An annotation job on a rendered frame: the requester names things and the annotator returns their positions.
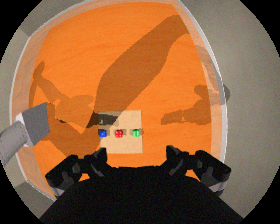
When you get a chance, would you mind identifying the tan square mat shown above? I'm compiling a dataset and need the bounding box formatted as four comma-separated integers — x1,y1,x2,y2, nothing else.
98,110,143,154

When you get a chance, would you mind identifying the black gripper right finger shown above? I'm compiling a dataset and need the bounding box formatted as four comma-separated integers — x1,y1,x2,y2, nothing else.
148,145,231,196

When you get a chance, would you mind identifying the red die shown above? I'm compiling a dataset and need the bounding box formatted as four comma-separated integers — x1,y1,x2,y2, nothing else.
115,130,123,137

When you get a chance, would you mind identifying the green die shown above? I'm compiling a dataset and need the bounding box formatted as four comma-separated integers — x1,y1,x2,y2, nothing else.
133,130,140,137

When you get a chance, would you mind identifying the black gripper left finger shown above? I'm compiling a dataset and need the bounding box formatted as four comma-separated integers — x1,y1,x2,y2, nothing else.
45,147,124,199

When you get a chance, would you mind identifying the blue die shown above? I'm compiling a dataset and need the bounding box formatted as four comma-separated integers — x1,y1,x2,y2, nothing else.
99,130,107,137

